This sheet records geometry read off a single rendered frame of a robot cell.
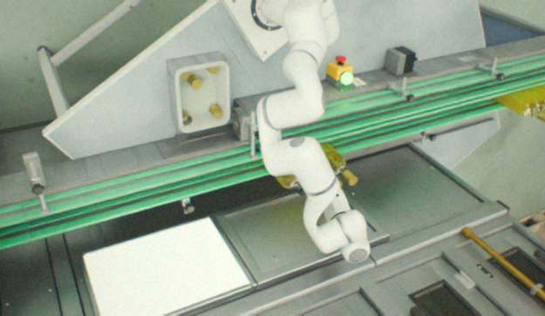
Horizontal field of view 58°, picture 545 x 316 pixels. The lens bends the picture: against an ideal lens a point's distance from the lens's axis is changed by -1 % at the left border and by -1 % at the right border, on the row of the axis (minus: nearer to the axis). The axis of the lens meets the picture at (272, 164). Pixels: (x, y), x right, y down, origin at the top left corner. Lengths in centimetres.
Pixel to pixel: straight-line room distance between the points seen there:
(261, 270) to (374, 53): 98
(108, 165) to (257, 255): 54
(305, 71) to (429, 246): 78
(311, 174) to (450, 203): 85
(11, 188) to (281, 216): 82
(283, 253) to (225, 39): 70
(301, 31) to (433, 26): 101
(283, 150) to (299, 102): 12
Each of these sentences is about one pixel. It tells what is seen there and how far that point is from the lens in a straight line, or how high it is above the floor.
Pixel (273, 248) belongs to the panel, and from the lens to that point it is 155.
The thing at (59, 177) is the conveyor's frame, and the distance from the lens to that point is 161.
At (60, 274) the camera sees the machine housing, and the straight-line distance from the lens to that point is 160.
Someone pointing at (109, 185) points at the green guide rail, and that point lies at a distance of 157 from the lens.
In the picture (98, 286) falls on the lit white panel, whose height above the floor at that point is 113.
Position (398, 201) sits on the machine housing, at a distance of 185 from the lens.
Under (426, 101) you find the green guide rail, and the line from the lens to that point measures 206.
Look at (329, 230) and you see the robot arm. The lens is 129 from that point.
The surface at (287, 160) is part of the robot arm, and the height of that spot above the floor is 136.
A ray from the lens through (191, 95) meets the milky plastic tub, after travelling 166.
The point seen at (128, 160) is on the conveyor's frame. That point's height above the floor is 83.
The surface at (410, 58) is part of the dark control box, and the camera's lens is 202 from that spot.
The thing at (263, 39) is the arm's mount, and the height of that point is 82.
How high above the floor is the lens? 218
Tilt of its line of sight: 46 degrees down
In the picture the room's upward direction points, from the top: 138 degrees clockwise
